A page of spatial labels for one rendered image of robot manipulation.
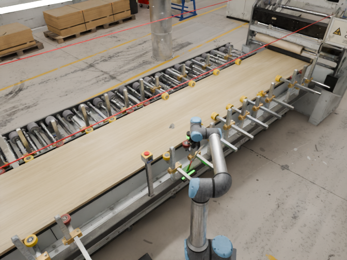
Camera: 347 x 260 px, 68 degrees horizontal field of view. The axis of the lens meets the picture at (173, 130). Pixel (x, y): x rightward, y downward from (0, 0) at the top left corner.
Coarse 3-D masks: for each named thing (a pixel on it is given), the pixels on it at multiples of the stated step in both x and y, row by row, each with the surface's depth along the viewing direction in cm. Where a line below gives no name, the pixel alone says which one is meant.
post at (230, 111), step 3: (228, 111) 255; (231, 111) 255; (228, 114) 257; (231, 114) 258; (228, 117) 259; (228, 120) 261; (228, 123) 263; (228, 129) 270; (225, 132) 272; (228, 132) 273; (225, 135) 275; (225, 138) 277
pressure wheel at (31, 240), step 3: (33, 234) 185; (27, 237) 183; (30, 237) 183; (33, 237) 183; (36, 237) 183; (24, 240) 181; (27, 240) 182; (30, 240) 181; (33, 240) 181; (36, 240) 183; (27, 243) 180; (30, 243) 180; (33, 243) 180; (27, 246) 180; (30, 246) 180
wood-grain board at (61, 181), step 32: (256, 64) 385; (288, 64) 383; (192, 96) 321; (224, 96) 320; (256, 96) 319; (128, 128) 275; (160, 128) 274; (32, 160) 241; (64, 160) 241; (96, 160) 240; (128, 160) 239; (0, 192) 214; (32, 192) 213; (64, 192) 213; (96, 192) 213; (0, 224) 192; (32, 224) 191
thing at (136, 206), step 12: (312, 84) 378; (300, 96) 362; (276, 108) 333; (264, 120) 318; (204, 156) 270; (168, 180) 247; (180, 180) 250; (156, 192) 236; (132, 204) 227; (144, 204) 228; (120, 216) 218; (132, 216) 224; (96, 228) 210; (108, 228) 210; (84, 240) 202; (96, 240) 206; (60, 252) 195; (72, 252) 195
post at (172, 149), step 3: (171, 147) 220; (171, 150) 219; (174, 150) 221; (171, 153) 222; (174, 153) 224; (171, 156) 225; (174, 156) 226; (171, 159) 227; (174, 159) 228; (171, 162) 230; (174, 162) 231; (171, 165) 232; (174, 165) 233; (171, 168) 235; (174, 168) 236; (171, 174) 241; (174, 174) 241; (171, 177) 244; (174, 177) 244
